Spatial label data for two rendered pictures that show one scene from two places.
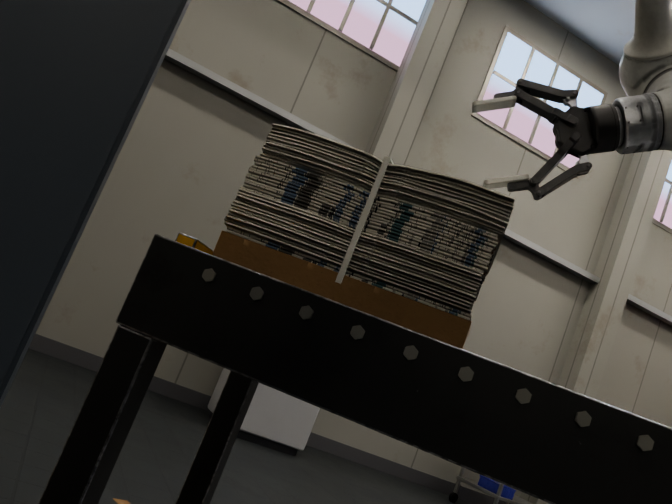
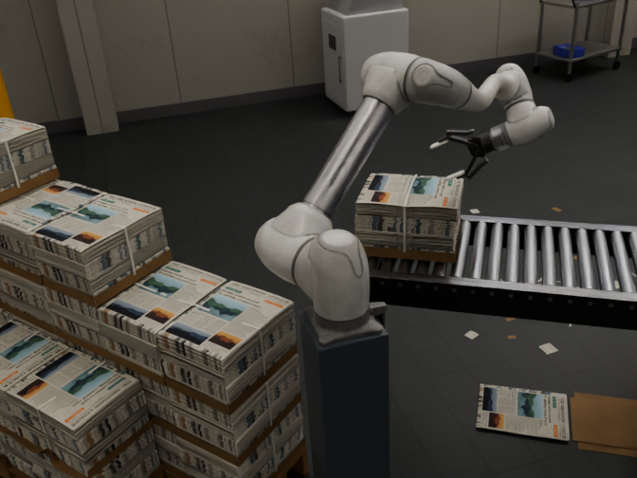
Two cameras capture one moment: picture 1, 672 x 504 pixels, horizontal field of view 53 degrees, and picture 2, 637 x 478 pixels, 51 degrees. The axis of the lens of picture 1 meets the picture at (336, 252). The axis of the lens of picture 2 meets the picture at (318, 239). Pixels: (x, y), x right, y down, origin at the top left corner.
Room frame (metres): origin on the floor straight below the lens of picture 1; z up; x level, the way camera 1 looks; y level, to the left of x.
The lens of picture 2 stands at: (-1.29, 0.13, 2.12)
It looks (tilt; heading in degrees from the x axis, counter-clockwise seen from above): 29 degrees down; 5
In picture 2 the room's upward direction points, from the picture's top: 4 degrees counter-clockwise
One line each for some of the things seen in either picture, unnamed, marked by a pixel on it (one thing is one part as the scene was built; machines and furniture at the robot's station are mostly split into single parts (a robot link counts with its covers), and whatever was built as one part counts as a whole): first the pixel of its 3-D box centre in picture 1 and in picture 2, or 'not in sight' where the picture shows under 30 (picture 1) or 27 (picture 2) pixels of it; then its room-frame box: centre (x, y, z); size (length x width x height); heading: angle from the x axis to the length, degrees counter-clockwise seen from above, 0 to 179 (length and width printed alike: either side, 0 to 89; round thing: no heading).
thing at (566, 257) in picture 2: not in sight; (566, 260); (0.93, -0.63, 0.77); 0.47 x 0.05 x 0.05; 167
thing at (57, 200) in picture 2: not in sight; (53, 229); (0.98, 1.34, 0.95); 0.38 x 0.29 x 0.23; 149
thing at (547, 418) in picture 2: not in sight; (521, 411); (0.94, -0.53, 0.01); 0.37 x 0.28 x 0.01; 77
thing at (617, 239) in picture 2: not in sight; (622, 265); (0.88, -0.82, 0.77); 0.47 x 0.05 x 0.05; 167
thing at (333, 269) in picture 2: not in sight; (336, 270); (0.26, 0.21, 1.17); 0.18 x 0.16 x 0.22; 46
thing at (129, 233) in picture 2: not in sight; (102, 247); (0.83, 1.09, 0.95); 0.38 x 0.29 x 0.23; 149
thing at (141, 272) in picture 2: not in sight; (108, 266); (0.83, 1.09, 0.86); 0.38 x 0.29 x 0.04; 149
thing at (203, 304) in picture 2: not in sight; (154, 371); (0.76, 0.97, 0.42); 1.17 x 0.39 x 0.83; 59
